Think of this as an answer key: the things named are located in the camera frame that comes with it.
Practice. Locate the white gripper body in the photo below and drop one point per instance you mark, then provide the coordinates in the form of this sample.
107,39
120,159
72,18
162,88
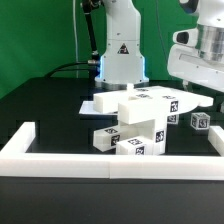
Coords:
184,63

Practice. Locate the white chair back frame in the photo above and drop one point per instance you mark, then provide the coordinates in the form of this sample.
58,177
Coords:
143,104

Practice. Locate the white chair seat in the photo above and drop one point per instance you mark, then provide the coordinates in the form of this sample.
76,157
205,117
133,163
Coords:
154,130

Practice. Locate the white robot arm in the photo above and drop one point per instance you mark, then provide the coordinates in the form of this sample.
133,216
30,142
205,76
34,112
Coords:
122,61

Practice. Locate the white sheet with tags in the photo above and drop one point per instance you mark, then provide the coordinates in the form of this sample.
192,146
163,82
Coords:
87,108

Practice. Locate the white U-shaped fence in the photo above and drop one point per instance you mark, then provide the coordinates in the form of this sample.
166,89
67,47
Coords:
15,160

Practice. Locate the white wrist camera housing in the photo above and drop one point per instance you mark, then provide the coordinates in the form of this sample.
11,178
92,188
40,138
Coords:
186,37

